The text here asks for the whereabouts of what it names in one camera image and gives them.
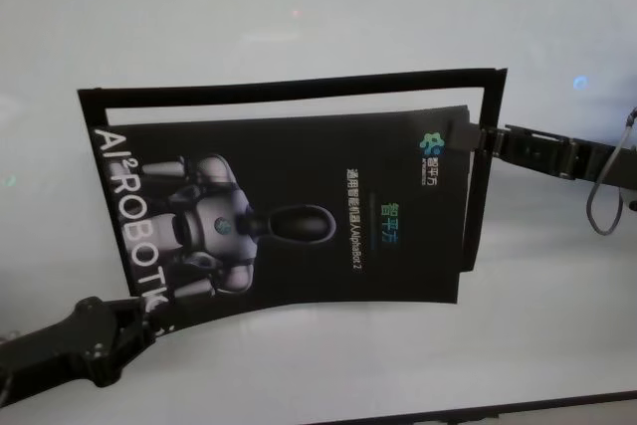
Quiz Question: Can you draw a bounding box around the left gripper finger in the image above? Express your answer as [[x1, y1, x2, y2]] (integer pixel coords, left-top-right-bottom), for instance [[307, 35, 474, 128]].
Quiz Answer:
[[111, 296, 158, 320], [136, 316, 175, 352]]

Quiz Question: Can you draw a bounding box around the black tape frame outline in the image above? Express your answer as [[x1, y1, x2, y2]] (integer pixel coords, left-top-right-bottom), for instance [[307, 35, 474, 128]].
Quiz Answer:
[[76, 66, 510, 298]]

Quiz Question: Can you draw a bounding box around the black robot print poster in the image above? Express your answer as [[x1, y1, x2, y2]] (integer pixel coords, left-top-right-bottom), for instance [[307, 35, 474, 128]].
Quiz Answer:
[[92, 105, 473, 342]]

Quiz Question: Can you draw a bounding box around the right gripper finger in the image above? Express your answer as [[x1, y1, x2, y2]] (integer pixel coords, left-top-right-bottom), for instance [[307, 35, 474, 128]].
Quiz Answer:
[[444, 118, 500, 161]]

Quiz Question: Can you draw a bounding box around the grey right wrist cable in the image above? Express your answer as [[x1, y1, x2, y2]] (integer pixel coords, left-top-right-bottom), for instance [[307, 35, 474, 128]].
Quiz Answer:
[[585, 106, 637, 237]]

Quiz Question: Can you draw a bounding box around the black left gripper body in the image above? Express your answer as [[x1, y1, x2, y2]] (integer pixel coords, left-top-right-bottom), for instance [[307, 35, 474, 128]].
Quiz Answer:
[[0, 296, 153, 402]]

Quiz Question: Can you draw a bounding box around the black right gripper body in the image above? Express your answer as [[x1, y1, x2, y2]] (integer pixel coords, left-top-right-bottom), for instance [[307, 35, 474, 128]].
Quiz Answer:
[[490, 121, 637, 190]]

